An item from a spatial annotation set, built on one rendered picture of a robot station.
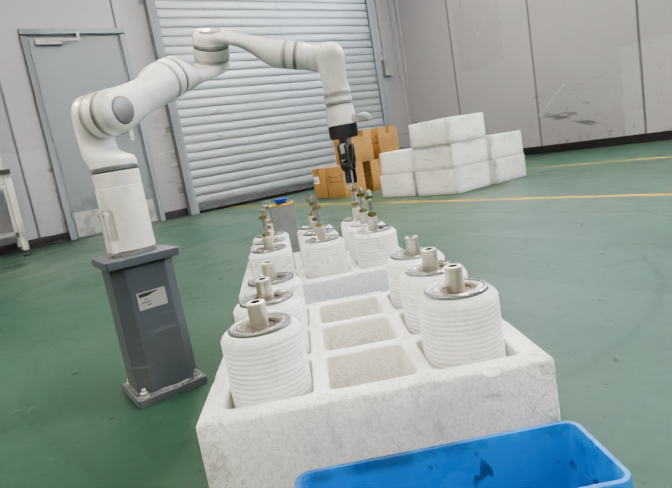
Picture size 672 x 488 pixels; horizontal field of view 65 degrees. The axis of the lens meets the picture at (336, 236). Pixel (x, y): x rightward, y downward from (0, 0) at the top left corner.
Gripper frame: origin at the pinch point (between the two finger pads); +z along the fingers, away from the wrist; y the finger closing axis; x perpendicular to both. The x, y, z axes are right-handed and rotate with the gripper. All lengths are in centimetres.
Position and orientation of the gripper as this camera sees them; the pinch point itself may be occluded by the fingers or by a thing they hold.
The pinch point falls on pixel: (351, 179)
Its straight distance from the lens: 140.4
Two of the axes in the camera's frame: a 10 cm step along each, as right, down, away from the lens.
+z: 1.7, 9.7, 1.5
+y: -1.7, 1.8, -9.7
